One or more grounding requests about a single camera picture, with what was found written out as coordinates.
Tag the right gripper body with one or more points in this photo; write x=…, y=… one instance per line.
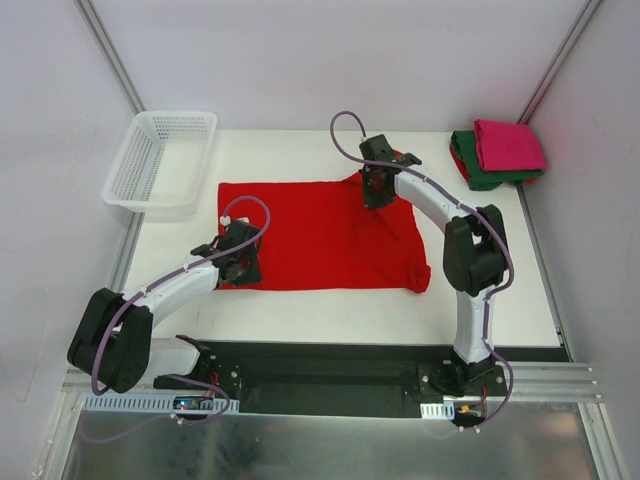
x=373, y=201

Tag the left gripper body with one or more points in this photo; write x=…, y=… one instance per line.
x=250, y=270

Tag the red t-shirt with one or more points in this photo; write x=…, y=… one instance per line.
x=320, y=236
x=459, y=163

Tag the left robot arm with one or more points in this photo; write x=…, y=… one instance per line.
x=113, y=342

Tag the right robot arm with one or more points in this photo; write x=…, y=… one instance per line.
x=475, y=255

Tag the red folded t-shirt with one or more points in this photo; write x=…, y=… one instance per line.
x=459, y=163

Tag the green folded t-shirt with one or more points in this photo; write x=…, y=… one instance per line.
x=464, y=143

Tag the white plastic basket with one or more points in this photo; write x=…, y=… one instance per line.
x=161, y=164

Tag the pink folded t-shirt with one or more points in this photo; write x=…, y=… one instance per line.
x=502, y=146

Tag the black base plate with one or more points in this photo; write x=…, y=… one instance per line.
x=380, y=381

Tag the left cable duct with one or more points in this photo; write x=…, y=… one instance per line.
x=159, y=403

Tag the cable duct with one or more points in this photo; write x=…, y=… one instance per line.
x=159, y=403
x=438, y=411

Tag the right cable duct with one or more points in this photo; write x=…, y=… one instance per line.
x=438, y=411

